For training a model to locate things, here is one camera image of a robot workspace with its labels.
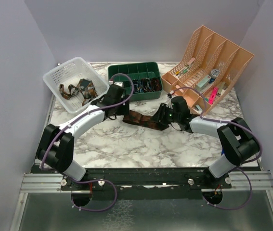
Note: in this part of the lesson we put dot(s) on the blue rolled tie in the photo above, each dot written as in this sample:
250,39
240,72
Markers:
137,86

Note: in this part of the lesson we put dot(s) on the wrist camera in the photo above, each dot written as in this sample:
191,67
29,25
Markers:
118,83
170,96

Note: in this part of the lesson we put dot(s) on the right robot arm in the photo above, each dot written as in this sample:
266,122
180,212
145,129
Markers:
237,141

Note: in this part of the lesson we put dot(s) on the peach desk organizer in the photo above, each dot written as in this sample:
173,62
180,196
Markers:
208,71

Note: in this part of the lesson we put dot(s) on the round tape tin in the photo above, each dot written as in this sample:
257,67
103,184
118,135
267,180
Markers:
214,73

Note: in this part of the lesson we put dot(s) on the white plastic basket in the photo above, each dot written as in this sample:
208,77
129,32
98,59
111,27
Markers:
69,73

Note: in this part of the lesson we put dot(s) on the teal white box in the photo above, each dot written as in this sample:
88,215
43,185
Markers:
202,83

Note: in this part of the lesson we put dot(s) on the brown ties pile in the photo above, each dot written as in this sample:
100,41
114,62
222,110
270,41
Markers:
84,87

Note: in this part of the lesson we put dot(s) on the white small stapler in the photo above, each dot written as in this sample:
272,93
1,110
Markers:
198,108

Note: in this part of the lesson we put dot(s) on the pink highlighter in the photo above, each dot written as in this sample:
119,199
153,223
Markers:
213,95

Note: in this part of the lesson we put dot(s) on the dark orange rolled tie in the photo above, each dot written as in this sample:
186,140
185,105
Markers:
145,85

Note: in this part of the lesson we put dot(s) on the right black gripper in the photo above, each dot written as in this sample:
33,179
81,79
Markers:
160,114

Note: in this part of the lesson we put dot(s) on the brown red patterned tie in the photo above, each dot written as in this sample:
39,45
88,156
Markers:
138,119

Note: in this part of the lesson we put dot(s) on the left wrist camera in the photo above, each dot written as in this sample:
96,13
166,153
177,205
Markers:
118,83

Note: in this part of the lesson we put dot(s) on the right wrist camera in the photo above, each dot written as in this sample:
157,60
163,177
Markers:
170,96

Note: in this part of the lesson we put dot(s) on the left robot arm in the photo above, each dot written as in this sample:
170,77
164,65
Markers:
56,146

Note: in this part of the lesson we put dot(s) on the brown rolled tie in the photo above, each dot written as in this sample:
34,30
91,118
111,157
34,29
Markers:
155,84

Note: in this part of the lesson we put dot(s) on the black mounting rail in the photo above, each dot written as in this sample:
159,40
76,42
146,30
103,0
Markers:
105,184

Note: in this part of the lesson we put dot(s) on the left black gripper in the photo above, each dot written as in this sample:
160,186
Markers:
124,110

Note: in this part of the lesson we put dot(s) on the green compartment tray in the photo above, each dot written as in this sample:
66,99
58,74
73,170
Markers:
144,77

